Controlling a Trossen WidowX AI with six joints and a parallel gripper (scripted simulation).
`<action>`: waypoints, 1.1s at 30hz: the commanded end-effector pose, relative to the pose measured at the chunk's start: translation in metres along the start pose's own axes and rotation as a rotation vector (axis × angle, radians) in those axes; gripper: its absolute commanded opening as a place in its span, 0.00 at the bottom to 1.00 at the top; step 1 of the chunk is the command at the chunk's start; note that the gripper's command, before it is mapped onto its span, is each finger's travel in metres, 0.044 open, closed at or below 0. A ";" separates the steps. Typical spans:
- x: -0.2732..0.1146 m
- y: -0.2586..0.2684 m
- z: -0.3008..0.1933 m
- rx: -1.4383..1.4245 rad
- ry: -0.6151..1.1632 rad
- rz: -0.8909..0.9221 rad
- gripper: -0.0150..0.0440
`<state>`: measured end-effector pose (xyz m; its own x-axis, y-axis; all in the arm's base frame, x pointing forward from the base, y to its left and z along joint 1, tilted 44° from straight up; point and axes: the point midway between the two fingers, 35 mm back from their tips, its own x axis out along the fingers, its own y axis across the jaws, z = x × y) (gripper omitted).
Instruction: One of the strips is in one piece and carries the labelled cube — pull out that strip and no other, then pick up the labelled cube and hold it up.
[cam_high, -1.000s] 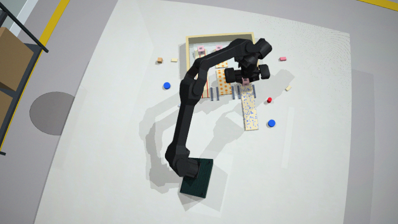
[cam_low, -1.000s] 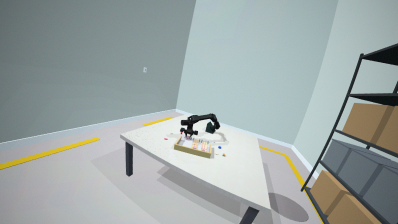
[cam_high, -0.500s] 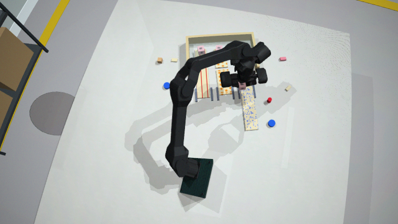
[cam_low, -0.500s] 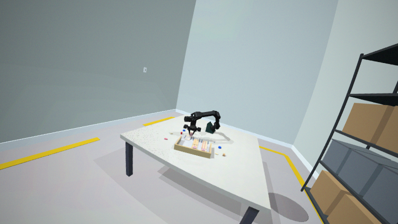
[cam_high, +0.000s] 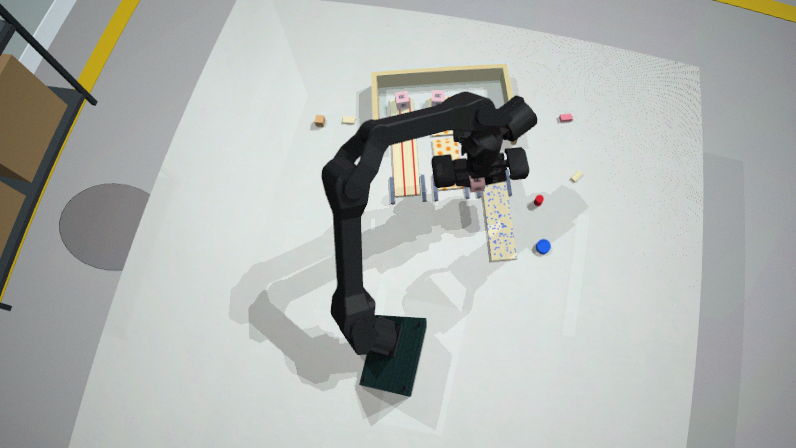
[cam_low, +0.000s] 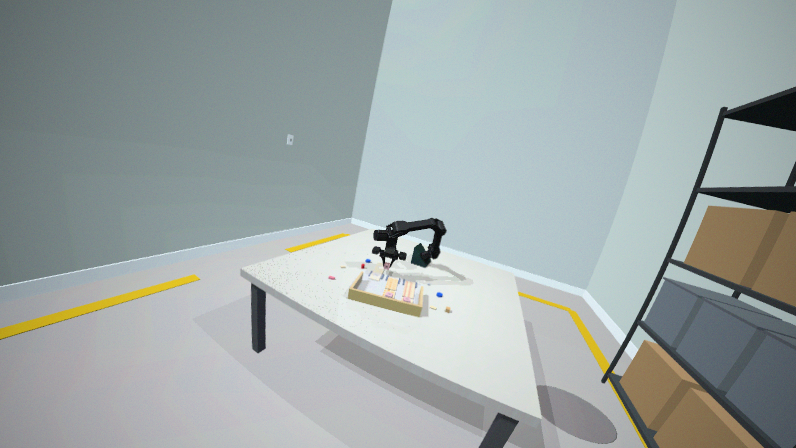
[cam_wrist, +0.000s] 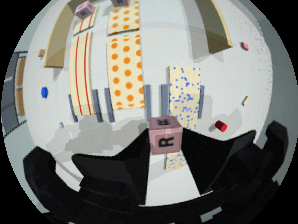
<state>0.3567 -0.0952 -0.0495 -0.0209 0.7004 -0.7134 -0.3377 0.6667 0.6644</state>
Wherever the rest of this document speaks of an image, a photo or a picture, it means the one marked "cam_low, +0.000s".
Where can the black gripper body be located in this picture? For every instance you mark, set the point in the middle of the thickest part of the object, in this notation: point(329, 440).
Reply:
point(376, 250)

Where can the tan u-shaped wooden frame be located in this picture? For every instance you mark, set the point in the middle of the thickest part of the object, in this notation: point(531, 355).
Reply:
point(386, 292)

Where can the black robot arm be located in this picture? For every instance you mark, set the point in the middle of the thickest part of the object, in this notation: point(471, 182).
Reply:
point(401, 228)

